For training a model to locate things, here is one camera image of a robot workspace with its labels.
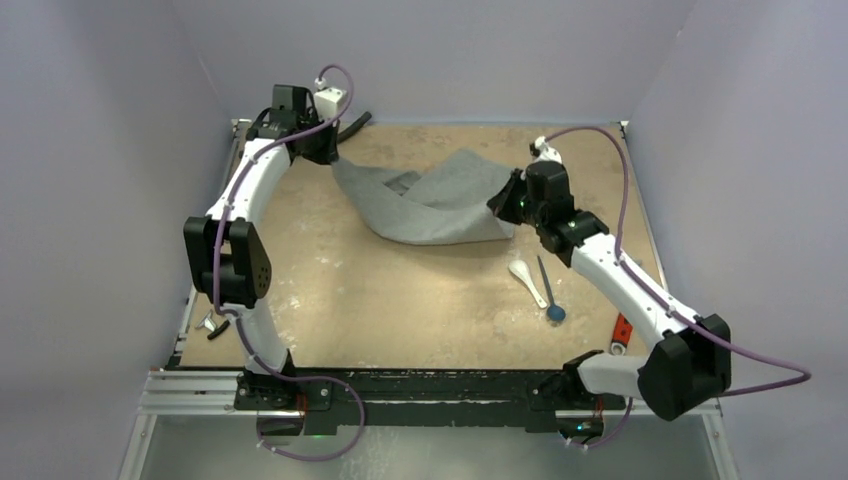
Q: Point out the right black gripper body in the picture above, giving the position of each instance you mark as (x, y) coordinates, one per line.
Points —
(506, 204)

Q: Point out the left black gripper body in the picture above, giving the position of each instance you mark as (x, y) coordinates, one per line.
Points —
(318, 147)

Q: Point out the grey cloth napkin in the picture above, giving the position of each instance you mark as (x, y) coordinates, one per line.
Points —
(445, 206)

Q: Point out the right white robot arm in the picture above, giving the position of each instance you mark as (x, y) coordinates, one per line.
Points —
(689, 361)

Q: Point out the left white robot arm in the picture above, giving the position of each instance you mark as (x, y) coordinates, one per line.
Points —
(228, 261)

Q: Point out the black foam tube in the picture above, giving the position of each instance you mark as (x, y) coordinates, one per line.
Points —
(354, 128)

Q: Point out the red adjustable wrench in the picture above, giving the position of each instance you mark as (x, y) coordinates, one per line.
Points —
(621, 336)

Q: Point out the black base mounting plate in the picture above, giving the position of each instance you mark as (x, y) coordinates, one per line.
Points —
(550, 384)

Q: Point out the small silver metal clip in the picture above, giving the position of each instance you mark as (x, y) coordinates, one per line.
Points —
(209, 316)

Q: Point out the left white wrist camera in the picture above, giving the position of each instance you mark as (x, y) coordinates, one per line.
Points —
(330, 102)

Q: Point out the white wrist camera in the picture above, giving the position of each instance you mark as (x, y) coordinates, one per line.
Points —
(330, 102)
(542, 151)

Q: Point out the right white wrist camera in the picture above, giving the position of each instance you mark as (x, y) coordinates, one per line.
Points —
(542, 151)

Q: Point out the black handled pliers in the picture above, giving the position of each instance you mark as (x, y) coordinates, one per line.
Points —
(218, 330)

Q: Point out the aluminium frame rail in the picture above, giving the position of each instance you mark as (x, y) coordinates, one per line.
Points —
(207, 392)

